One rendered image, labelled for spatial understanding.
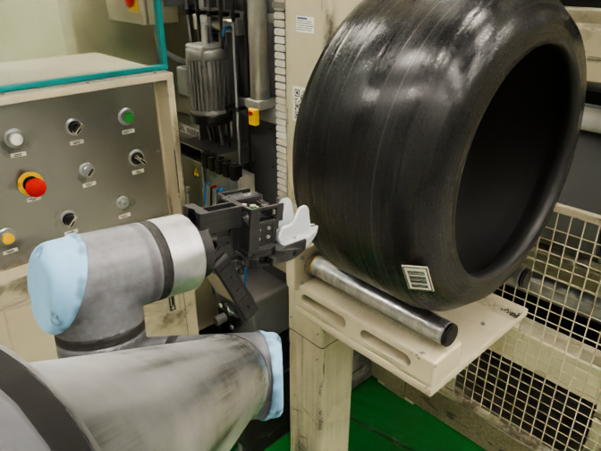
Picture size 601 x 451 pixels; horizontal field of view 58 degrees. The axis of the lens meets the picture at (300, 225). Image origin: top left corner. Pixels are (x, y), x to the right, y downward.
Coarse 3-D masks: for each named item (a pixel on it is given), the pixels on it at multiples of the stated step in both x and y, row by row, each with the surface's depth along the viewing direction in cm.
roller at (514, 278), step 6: (516, 270) 112; (522, 270) 112; (528, 270) 111; (516, 276) 111; (522, 276) 111; (528, 276) 112; (510, 282) 113; (516, 282) 112; (522, 282) 111; (528, 282) 113
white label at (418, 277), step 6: (402, 270) 82; (408, 270) 82; (414, 270) 81; (420, 270) 81; (426, 270) 80; (408, 276) 83; (414, 276) 82; (420, 276) 82; (426, 276) 81; (408, 282) 84; (414, 282) 84; (420, 282) 83; (426, 282) 83; (414, 288) 85; (420, 288) 84; (426, 288) 84; (432, 288) 83
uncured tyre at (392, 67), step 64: (384, 0) 85; (448, 0) 78; (512, 0) 77; (320, 64) 86; (384, 64) 77; (448, 64) 73; (512, 64) 77; (576, 64) 92; (320, 128) 83; (384, 128) 75; (448, 128) 73; (512, 128) 118; (576, 128) 102; (320, 192) 86; (384, 192) 77; (448, 192) 77; (512, 192) 118; (384, 256) 82; (448, 256) 83; (512, 256) 103
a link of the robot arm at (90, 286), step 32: (128, 224) 58; (32, 256) 53; (64, 256) 51; (96, 256) 52; (128, 256) 54; (160, 256) 56; (32, 288) 54; (64, 288) 50; (96, 288) 52; (128, 288) 54; (160, 288) 57; (64, 320) 51; (96, 320) 52; (128, 320) 54
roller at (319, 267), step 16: (320, 256) 116; (320, 272) 113; (336, 272) 111; (352, 288) 107; (368, 288) 105; (368, 304) 106; (384, 304) 102; (400, 304) 100; (400, 320) 100; (416, 320) 97; (432, 320) 96; (448, 320) 96; (432, 336) 95; (448, 336) 94
